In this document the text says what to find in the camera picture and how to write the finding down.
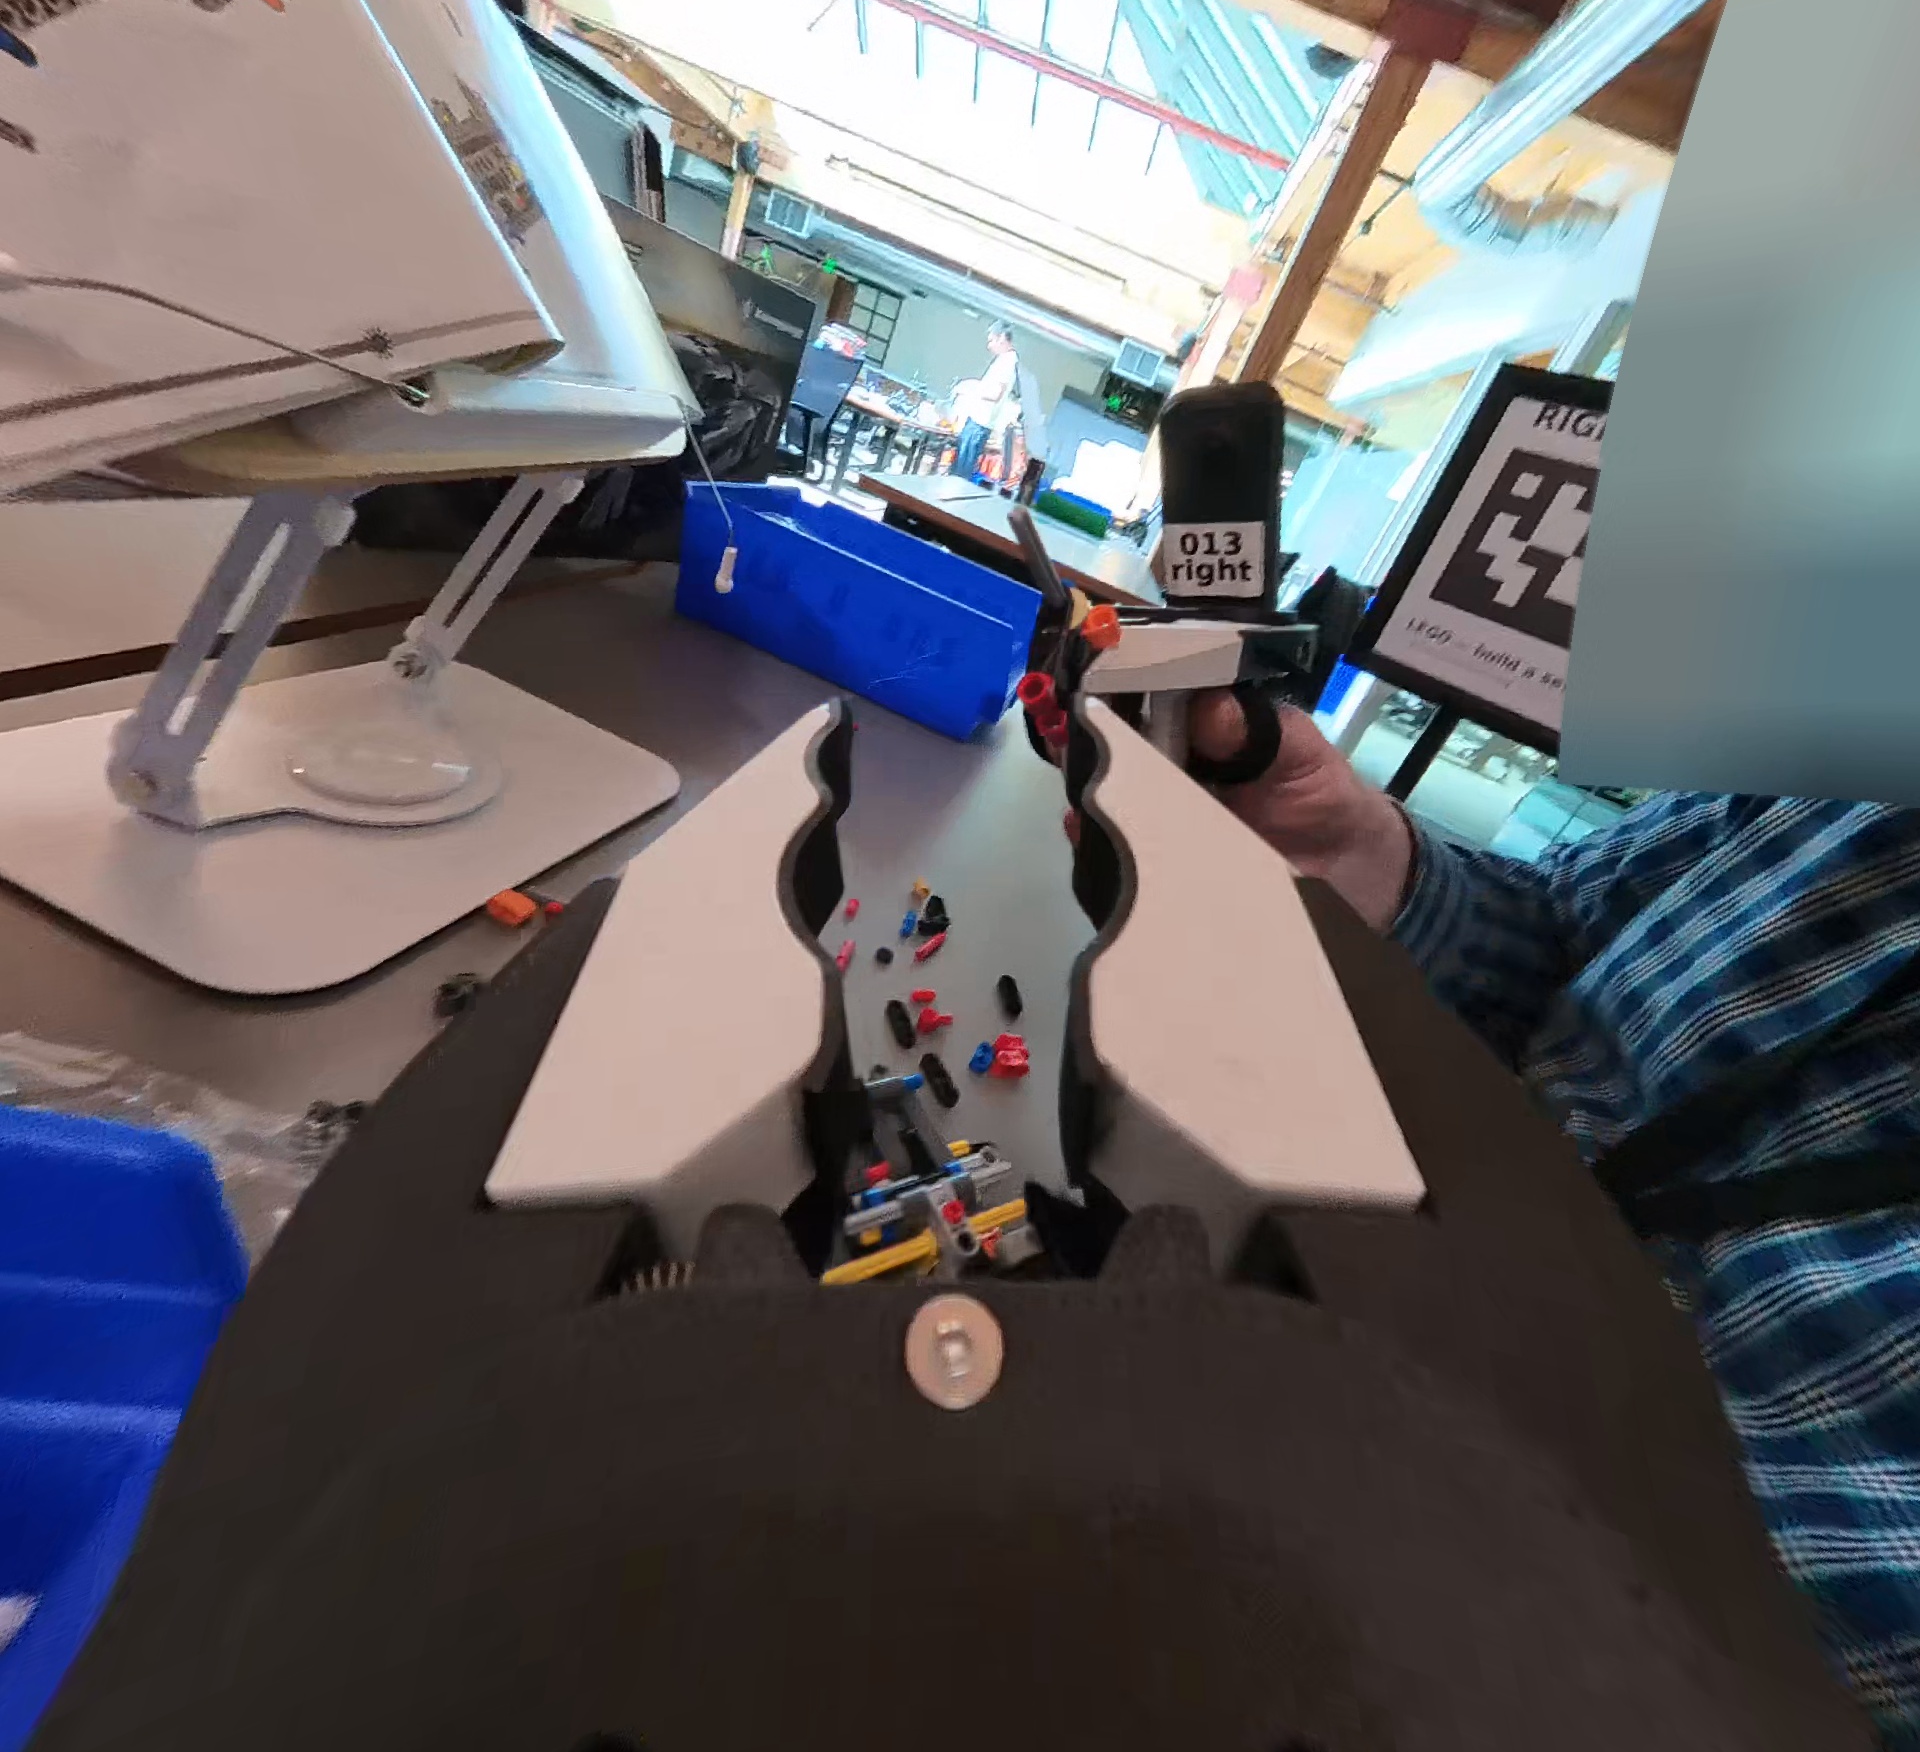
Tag long wooden table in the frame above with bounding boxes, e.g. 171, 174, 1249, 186
858, 470, 1189, 610

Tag black office chair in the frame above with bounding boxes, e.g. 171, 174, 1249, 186
782, 348, 869, 481

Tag person's right forearm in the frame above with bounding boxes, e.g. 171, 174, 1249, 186
1387, 792, 1920, 1094

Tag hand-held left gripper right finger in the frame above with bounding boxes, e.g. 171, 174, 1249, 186
1058, 693, 1428, 1259

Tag black lego set box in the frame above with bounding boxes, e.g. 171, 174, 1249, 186
599, 196, 826, 493

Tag white book stand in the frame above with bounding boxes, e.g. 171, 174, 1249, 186
0, 343, 708, 1001

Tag page holder cord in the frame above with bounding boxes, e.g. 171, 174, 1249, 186
0, 266, 744, 602

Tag person's plaid shirt torso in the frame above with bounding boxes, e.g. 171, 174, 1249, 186
1560, 1003, 1920, 1739

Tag plain blue storage bin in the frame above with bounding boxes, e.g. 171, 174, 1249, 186
675, 478, 1046, 744

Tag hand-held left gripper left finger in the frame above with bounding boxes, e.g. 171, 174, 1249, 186
482, 698, 863, 1259

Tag scattered small lego connectors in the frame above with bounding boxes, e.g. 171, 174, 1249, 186
833, 882, 1036, 1108

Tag small lego axle assembly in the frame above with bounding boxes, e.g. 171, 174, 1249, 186
1008, 506, 1123, 809

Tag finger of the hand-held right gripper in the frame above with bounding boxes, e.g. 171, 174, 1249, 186
1080, 618, 1251, 704

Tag lego car chassis model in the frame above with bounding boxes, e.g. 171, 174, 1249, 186
818, 1064, 1046, 1289

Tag blue bin with label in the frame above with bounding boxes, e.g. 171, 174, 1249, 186
0, 1105, 252, 1752

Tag white lego instruction book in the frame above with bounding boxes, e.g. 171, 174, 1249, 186
0, 0, 708, 493

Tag black framed marker sign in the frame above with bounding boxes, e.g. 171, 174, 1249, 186
1339, 361, 1619, 801

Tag person's right hand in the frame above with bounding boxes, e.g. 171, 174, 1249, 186
1198, 698, 1423, 931

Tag black shoulder strap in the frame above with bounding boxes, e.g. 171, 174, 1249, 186
1589, 1076, 1920, 1244

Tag clear plastic bag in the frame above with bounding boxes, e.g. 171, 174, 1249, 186
0, 1029, 370, 1274

